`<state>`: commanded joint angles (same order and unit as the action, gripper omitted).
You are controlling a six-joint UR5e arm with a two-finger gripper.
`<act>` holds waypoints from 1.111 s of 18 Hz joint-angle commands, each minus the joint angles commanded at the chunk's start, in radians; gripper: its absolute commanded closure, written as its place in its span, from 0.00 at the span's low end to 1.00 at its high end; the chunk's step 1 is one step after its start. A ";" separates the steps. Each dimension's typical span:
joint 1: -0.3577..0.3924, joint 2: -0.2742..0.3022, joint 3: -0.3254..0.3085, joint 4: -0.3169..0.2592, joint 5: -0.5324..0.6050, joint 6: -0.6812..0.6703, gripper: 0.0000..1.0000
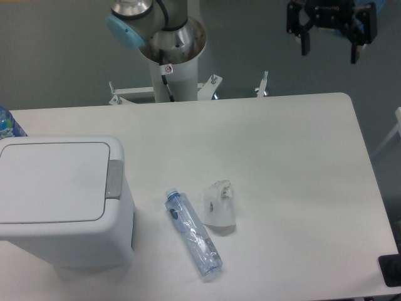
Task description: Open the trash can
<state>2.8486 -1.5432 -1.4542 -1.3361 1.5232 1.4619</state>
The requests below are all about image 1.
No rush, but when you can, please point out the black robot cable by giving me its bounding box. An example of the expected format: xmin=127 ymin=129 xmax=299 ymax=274
xmin=158 ymin=49 xmax=175 ymax=103

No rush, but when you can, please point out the blue plastic bag on floor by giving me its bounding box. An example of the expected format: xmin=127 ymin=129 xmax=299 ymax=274
xmin=329 ymin=1 xmax=386 ymax=43

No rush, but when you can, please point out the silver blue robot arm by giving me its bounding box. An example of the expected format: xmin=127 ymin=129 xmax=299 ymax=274
xmin=106 ymin=1 xmax=385 ymax=65

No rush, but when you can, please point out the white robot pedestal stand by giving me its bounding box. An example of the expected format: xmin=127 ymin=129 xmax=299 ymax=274
xmin=108 ymin=15 xmax=271 ymax=106

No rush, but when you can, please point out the clear blue plastic bottle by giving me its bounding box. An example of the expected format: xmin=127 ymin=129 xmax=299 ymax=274
xmin=165 ymin=188 xmax=223 ymax=277

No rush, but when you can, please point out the blue labelled bottle at edge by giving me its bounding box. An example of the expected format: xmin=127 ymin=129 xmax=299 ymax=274
xmin=0 ymin=106 xmax=28 ymax=139

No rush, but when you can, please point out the white push-lid trash can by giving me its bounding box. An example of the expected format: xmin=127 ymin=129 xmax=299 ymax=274
xmin=1 ymin=135 xmax=135 ymax=267

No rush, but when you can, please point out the black device at table corner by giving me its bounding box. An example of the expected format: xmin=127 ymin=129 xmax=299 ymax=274
xmin=378 ymin=254 xmax=400 ymax=287

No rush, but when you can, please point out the white furniture frame at right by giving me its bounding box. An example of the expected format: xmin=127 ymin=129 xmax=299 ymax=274
xmin=372 ymin=107 xmax=400 ymax=160

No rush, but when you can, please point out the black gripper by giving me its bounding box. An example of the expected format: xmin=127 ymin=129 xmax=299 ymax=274
xmin=286 ymin=1 xmax=377 ymax=64

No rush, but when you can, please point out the crumpled clear plastic bag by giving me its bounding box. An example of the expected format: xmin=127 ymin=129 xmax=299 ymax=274
xmin=201 ymin=180 xmax=236 ymax=227

